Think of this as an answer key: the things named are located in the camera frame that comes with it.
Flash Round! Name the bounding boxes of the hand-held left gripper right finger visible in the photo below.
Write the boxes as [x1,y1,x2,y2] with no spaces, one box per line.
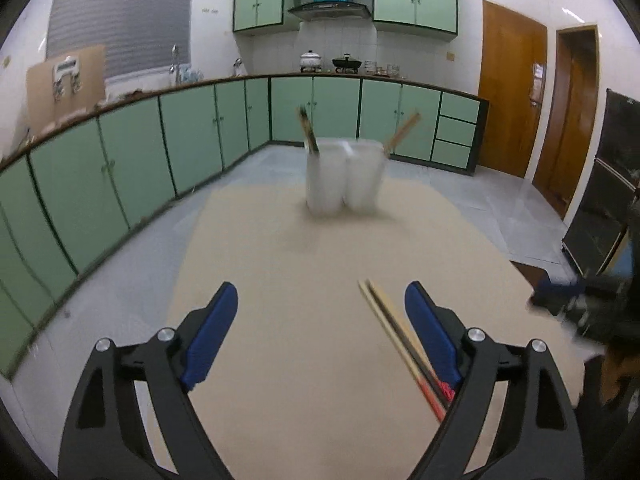
[404,281,586,480]

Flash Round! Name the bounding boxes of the white device on board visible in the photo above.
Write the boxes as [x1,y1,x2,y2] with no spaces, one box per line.
[52,57,84,99]

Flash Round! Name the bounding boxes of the green base cabinets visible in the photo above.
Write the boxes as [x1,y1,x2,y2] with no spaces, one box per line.
[0,76,489,382]

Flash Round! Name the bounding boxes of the bamboo chopstick with red end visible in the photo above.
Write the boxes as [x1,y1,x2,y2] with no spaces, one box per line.
[382,114,419,154]
[366,280,455,405]
[385,112,422,153]
[358,280,446,423]

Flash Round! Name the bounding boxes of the grey window blind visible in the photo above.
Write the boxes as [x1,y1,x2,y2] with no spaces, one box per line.
[45,0,196,92]

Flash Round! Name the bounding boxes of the cardboard board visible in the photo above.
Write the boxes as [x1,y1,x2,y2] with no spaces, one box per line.
[26,44,108,132]

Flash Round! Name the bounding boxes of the dark chopsticks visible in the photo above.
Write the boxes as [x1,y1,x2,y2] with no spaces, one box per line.
[298,105,321,155]

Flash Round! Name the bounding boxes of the dark wooden countertop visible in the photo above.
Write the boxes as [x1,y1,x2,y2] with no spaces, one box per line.
[0,73,490,173]

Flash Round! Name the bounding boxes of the black wok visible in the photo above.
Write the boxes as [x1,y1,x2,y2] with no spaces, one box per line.
[332,53,363,74]

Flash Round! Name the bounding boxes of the black glass-front cabinet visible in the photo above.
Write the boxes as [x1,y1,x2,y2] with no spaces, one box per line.
[561,87,640,277]

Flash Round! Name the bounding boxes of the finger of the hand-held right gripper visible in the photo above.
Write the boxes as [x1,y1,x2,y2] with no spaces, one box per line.
[530,278,587,314]

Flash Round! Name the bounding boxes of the wooden door in frame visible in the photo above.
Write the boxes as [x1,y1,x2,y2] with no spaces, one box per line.
[531,25,600,222]

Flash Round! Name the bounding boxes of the white two-compartment utensil holder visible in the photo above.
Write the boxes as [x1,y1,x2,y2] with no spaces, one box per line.
[304,137,387,217]

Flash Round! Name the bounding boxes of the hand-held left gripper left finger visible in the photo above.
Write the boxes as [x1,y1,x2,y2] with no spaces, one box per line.
[57,281,239,480]

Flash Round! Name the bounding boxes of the closed wooden door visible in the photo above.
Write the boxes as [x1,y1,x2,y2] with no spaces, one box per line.
[477,0,549,179]

